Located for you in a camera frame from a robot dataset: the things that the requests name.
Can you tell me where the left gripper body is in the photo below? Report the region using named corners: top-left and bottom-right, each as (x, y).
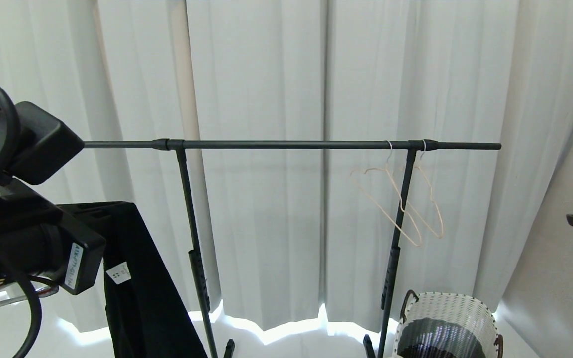
top-left (0, 179), bottom-right (107, 297)

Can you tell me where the black garment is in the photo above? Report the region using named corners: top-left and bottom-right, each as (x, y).
top-left (58, 201), bottom-right (208, 358)

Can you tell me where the pink clothes hanger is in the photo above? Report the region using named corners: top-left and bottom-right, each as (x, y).
top-left (350, 141), bottom-right (424, 248)
top-left (413, 141), bottom-right (445, 239)

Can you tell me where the white laundry basket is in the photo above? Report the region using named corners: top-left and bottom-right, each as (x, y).
top-left (393, 290), bottom-right (504, 358)

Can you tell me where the black clothes rack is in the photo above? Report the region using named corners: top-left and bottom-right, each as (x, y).
top-left (83, 138), bottom-right (502, 358)

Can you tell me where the white curtain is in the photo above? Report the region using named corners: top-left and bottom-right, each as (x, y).
top-left (0, 0), bottom-right (573, 346)

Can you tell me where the black cable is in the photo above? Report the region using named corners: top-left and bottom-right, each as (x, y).
top-left (0, 74), bottom-right (43, 358)

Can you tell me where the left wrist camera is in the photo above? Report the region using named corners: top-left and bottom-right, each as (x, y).
top-left (0, 101), bottom-right (86, 186)

